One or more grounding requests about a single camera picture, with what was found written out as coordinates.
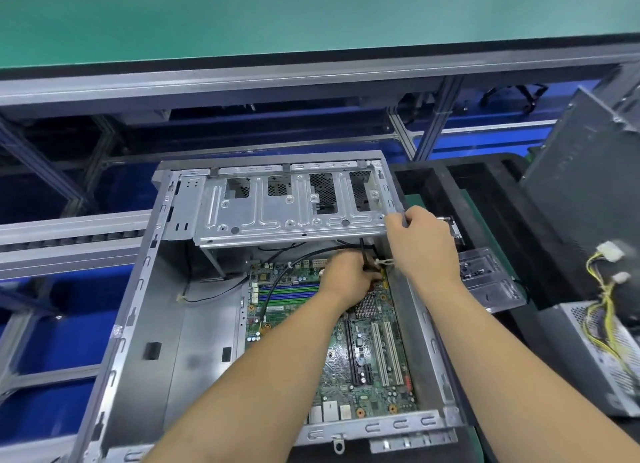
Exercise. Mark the person's left hand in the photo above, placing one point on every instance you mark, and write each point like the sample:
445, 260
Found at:
348, 278

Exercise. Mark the person's right hand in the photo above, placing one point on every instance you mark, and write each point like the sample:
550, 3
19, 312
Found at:
425, 250

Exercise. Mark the green motherboard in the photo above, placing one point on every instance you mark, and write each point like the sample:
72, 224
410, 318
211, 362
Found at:
375, 368

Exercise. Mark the grey metal computer case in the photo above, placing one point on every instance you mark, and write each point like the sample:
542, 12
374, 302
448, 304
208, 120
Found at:
170, 328

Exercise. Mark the person's left forearm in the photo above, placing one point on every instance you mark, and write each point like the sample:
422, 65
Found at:
250, 393

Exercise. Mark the clear plastic screw tray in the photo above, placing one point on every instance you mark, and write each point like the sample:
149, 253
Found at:
492, 278

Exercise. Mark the grey power supply unit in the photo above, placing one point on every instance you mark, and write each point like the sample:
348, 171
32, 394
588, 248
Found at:
595, 363

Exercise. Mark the green conveyor belt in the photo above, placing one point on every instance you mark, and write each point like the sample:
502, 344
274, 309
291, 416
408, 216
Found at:
300, 18

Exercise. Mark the grey flat metal rail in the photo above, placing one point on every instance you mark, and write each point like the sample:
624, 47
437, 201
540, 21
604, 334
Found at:
70, 245

